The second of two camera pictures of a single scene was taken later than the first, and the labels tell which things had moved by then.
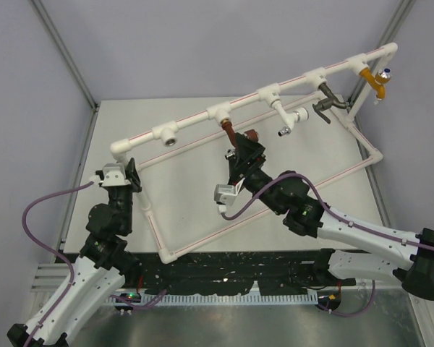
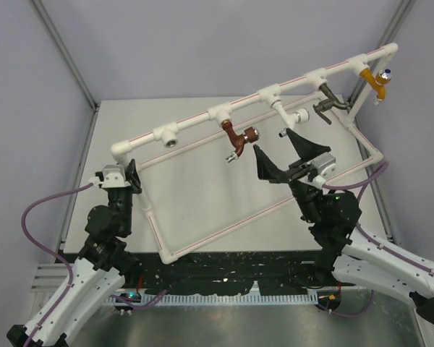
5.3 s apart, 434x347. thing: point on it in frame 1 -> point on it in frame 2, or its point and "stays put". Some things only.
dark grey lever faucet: (325, 104) stays put
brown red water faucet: (228, 126) stays put
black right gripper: (248, 150) -> (267, 169)
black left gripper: (134, 176) stays put
